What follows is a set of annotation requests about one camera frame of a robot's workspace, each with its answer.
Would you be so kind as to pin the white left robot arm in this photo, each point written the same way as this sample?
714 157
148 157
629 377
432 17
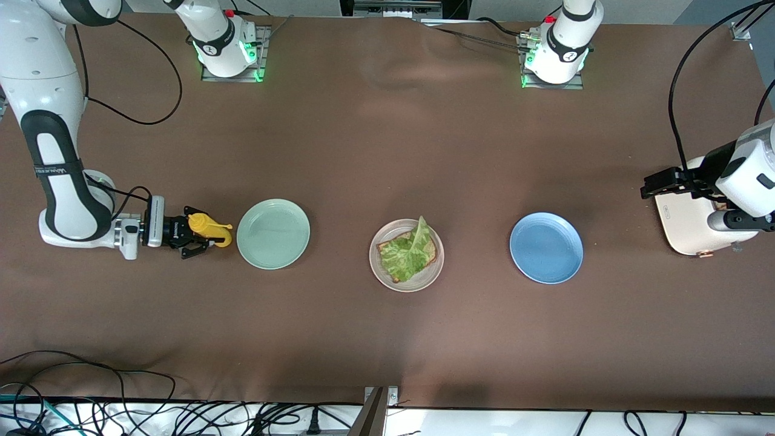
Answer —
569 36

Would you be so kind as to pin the white toaster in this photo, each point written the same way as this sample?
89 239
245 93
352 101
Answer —
687 227

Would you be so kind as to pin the black power plug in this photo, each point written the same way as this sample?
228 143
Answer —
313 424

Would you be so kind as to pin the mint green plate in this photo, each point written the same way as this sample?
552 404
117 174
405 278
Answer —
272 236

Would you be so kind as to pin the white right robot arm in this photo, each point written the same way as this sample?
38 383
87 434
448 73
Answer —
54 181

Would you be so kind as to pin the aluminium corner bracket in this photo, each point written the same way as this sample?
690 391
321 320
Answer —
742 31

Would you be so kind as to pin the dark equipment box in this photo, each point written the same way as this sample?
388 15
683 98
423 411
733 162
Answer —
399 9

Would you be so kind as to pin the yellow mustard squeeze bottle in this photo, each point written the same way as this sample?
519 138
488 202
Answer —
206 227

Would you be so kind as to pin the thin black frame strut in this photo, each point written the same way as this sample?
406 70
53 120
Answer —
748 15

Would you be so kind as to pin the metal table clamp bracket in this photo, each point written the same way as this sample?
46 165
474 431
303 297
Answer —
372 412

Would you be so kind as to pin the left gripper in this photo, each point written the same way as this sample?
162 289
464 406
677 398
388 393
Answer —
696 177

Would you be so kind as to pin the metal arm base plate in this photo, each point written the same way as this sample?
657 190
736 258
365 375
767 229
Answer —
575 85
261 54

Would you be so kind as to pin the green lettuce leaf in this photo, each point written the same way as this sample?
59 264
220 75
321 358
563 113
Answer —
405 254

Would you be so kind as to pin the beige plate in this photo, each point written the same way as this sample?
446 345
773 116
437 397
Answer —
387 283

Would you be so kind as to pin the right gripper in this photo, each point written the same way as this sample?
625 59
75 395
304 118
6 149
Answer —
173 232

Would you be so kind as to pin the blue plate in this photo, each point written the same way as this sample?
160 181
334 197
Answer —
546 248

